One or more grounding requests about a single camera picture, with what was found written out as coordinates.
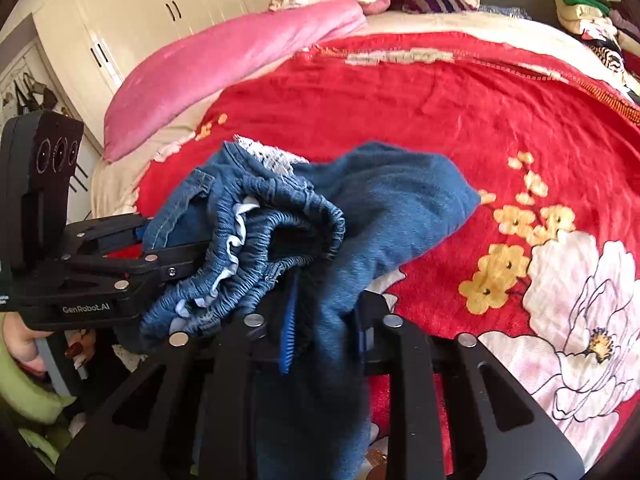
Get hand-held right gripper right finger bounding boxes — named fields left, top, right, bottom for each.
left=350, top=290, right=586, bottom=480

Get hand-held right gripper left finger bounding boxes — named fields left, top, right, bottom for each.
left=55, top=272, right=301, bottom=480

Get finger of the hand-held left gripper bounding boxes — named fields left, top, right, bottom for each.
left=60, top=241, right=213, bottom=288
left=62, top=212, right=153, bottom=256

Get blue denim pants white lace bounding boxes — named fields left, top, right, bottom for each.
left=140, top=140, right=482, bottom=480

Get person's left forearm green sleeve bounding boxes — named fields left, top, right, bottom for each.
left=0, top=332, right=78, bottom=467

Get person's left hand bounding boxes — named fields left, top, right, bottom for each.
left=0, top=312, right=98, bottom=376

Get hanging bags on hooks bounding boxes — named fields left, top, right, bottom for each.
left=0, top=72, right=58, bottom=117

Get pink quilt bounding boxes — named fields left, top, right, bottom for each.
left=102, top=0, right=368, bottom=163

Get cream wardrobe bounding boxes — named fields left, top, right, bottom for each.
left=32, top=0, right=311, bottom=221

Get red floral blanket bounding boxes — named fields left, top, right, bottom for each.
left=102, top=32, right=640, bottom=476

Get bed with cream sheet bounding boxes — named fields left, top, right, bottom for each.
left=90, top=7, right=640, bottom=216

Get blue fringed cloth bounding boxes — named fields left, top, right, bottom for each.
left=477, top=5, right=533, bottom=20

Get stack of folded clothes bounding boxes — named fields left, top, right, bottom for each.
left=555, top=0, right=640, bottom=106

